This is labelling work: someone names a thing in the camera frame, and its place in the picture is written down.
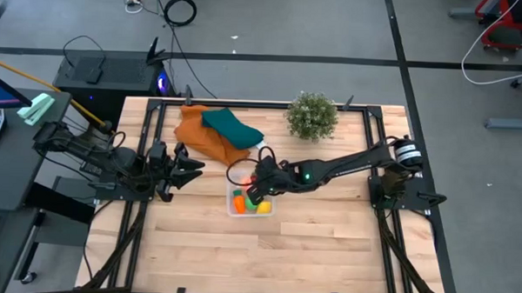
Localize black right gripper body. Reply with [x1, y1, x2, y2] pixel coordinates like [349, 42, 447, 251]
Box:
[253, 154, 293, 196]

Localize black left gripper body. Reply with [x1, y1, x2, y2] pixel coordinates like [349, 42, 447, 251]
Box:
[146, 140, 179, 203]

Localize orange toy carrot green top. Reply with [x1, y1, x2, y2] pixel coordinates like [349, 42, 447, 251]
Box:
[231, 188, 247, 216]

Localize clear plastic tupperware container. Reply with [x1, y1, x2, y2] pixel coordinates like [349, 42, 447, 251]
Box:
[224, 169, 279, 220]

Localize orange cloth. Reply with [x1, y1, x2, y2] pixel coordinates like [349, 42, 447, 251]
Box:
[171, 103, 254, 167]

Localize dark green cloth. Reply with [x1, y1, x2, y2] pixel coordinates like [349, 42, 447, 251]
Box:
[199, 106, 268, 152]

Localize artificial potted plant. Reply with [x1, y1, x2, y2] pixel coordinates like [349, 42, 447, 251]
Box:
[282, 89, 340, 145]

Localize black computer tower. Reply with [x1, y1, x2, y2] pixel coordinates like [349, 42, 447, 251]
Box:
[51, 47, 172, 121]

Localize small black box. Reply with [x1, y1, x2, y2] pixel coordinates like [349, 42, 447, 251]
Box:
[84, 65, 104, 86]

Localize black wifi antenna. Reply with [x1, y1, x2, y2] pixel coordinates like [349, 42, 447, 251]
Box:
[144, 36, 172, 68]

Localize mint green stapler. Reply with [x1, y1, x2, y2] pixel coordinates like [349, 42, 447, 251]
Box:
[17, 91, 57, 128]

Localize black desk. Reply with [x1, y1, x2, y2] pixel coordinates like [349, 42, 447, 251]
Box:
[0, 87, 73, 215]

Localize red and black cart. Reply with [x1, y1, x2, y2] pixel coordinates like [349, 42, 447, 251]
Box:
[472, 0, 522, 53]

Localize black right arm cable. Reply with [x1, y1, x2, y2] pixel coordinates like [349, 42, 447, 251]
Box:
[224, 143, 280, 188]

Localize black coiled cable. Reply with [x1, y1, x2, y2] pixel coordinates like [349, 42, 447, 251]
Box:
[162, 0, 199, 29]

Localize tangled white cables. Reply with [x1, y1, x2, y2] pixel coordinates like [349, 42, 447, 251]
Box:
[124, 0, 146, 16]

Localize yellow hanging hose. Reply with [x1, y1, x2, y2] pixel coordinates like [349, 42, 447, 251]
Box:
[0, 55, 113, 129]

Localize white floor cable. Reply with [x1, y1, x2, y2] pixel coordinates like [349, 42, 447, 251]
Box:
[460, 0, 522, 88]

